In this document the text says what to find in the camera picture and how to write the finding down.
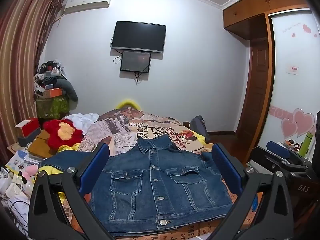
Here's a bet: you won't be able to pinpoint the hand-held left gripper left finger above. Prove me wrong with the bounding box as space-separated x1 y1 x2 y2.
27 144 113 240

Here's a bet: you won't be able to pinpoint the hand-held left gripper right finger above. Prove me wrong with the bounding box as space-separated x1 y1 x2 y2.
211 142 300 240

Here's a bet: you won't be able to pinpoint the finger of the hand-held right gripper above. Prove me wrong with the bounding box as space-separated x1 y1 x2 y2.
250 146 311 180
266 141 304 164

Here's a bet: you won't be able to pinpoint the blue denim jacket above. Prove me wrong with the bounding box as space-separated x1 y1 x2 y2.
40 134 234 232

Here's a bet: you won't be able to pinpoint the pile of clothes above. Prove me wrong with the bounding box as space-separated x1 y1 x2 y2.
34 60 67 92

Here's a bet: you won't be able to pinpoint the green bottle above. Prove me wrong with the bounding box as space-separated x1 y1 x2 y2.
299 132 314 157

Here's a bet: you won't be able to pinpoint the pink heart stickers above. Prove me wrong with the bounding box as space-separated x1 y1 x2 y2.
281 109 315 139

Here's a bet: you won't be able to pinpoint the yellow cloth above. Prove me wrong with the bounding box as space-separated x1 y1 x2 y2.
192 129 207 146

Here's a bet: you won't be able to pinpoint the white cloth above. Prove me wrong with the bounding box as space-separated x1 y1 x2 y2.
65 113 99 133

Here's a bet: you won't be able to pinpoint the printed blanket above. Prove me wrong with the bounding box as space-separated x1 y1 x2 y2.
57 106 265 240

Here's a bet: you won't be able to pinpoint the grey backpack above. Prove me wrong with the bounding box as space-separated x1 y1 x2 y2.
190 115 207 140

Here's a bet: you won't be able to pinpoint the red and yellow plush toy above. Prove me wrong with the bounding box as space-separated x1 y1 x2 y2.
42 119 84 149

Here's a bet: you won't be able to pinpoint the white sliding wardrobe door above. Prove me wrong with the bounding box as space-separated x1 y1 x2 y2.
257 7 320 160

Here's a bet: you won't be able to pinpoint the brown wooden box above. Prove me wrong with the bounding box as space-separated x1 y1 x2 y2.
27 130 59 159

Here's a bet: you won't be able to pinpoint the brown wooden door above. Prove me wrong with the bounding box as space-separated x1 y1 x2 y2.
236 37 269 135

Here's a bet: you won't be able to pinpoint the pink plush toy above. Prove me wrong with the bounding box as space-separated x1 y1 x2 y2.
24 165 40 178

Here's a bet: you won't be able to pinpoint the dark grey box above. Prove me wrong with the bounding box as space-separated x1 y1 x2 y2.
17 127 42 147

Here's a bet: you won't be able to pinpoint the pile of papers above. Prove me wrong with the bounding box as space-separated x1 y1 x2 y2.
5 150 38 172

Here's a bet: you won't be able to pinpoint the red box with white lid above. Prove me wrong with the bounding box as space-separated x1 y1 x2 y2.
14 117 40 138

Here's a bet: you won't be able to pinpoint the grey rolled cloth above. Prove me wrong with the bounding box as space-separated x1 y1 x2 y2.
56 79 78 102

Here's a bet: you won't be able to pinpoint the orange box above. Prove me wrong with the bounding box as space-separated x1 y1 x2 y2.
42 87 63 98

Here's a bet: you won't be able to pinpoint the white packets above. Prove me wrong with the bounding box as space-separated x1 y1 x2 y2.
0 170 34 205

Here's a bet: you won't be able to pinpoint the striped red curtain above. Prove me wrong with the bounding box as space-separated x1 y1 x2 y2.
0 0 67 160

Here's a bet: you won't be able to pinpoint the wooden overhead cabinet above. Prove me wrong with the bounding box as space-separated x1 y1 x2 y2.
222 0 313 40

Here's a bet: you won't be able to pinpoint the white air conditioner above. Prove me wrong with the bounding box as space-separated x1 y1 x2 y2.
64 0 112 14

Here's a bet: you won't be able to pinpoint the small black wall monitor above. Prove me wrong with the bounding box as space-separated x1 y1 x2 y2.
120 51 151 73

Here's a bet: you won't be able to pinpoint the black wall television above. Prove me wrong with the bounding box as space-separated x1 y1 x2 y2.
111 21 167 54

